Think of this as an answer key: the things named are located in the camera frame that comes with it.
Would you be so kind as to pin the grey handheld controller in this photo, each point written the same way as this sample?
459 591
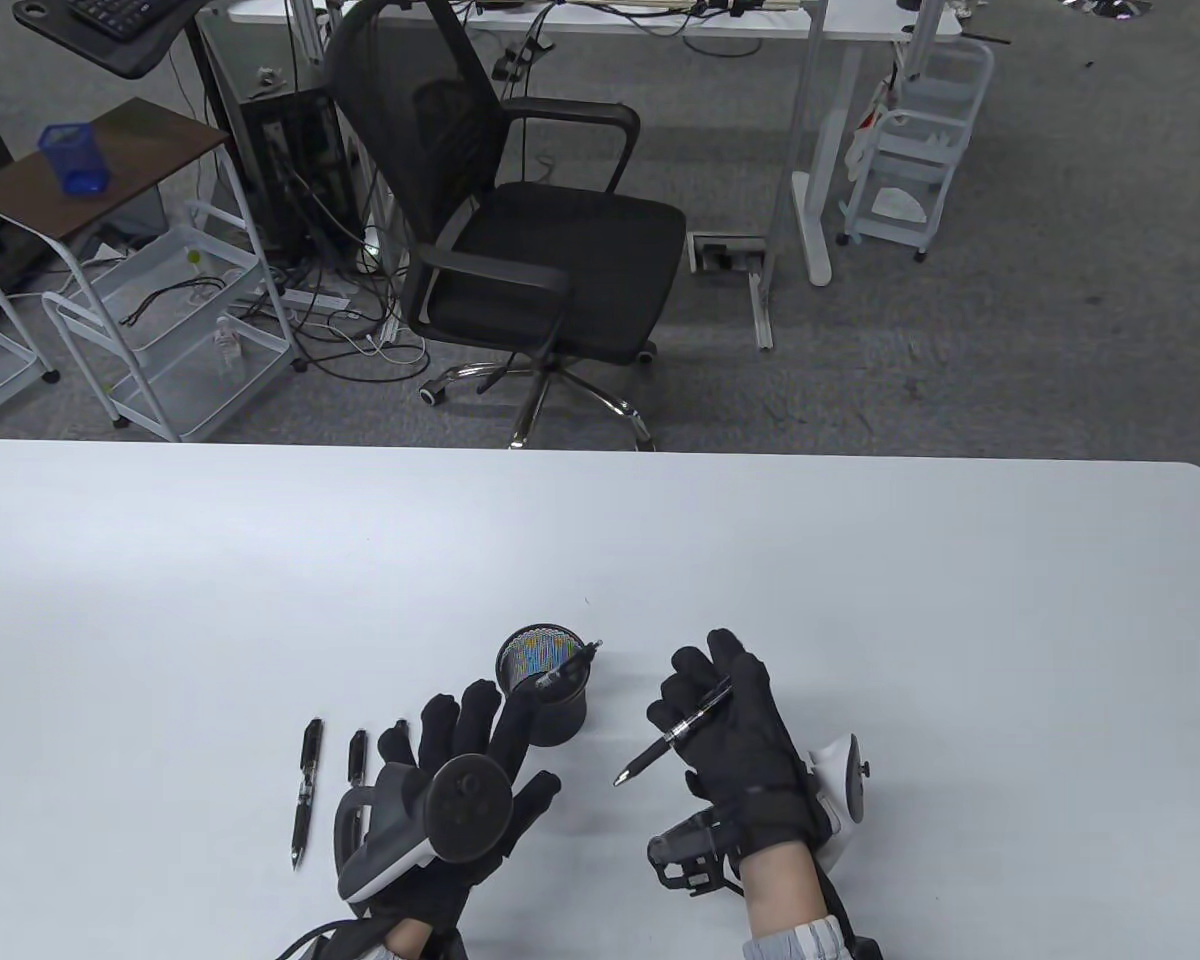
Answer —
473 805
845 800

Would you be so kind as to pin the chrome chair base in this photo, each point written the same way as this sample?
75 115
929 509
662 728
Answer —
1110 6

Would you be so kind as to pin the black computer tower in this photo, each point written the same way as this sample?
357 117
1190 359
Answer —
290 170

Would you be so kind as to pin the blue mesh pen cup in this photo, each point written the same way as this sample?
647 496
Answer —
78 165

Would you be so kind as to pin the black keyboard stand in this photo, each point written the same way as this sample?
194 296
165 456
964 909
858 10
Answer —
140 55

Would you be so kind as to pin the white office desk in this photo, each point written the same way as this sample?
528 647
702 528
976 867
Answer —
860 22

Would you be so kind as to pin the person's right forearm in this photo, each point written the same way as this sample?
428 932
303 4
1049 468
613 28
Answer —
785 890

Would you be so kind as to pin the white cart with brown top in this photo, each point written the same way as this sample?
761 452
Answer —
130 150

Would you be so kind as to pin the black mesh pen holder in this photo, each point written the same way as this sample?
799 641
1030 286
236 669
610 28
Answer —
560 715

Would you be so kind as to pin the grey floor socket box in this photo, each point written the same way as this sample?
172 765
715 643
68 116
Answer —
728 252

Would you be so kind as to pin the black keyboard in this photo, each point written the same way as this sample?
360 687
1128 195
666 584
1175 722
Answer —
120 12

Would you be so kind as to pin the small clear spray bottle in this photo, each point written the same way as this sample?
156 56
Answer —
226 345

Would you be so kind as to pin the black mesh office chair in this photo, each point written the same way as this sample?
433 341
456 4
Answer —
550 260

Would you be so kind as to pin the white cloth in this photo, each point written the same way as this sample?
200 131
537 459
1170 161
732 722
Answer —
900 205

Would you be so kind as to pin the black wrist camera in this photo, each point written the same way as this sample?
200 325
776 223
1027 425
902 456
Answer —
448 945
690 855

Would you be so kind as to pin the person's left hand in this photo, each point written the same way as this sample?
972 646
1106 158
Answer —
480 720

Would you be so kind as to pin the white power strip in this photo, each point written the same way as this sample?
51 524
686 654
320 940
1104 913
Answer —
310 298

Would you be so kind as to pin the black forearm battery box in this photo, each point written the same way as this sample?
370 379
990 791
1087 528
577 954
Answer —
860 950

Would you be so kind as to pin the person's right hand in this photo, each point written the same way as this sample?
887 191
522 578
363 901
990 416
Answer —
750 740

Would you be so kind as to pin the small white rolling cart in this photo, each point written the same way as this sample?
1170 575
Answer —
910 150

